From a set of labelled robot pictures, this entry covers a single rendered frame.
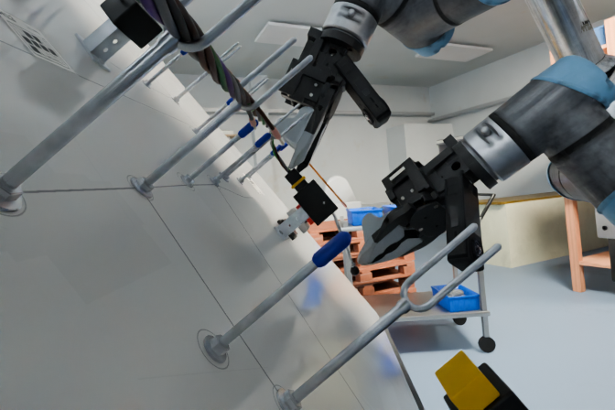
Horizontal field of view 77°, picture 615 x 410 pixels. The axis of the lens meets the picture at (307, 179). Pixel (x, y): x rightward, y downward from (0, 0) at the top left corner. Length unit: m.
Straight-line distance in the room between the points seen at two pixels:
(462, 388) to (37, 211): 0.27
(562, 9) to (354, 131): 7.68
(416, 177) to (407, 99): 9.07
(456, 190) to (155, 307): 0.39
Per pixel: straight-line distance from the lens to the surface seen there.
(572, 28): 1.04
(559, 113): 0.51
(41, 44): 0.37
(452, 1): 0.61
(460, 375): 0.33
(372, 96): 0.57
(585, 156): 0.51
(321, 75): 0.57
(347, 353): 0.23
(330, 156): 8.18
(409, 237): 0.55
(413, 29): 0.67
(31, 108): 0.26
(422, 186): 0.52
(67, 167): 0.23
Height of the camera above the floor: 1.16
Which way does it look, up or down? 2 degrees up
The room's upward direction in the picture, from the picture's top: 4 degrees counter-clockwise
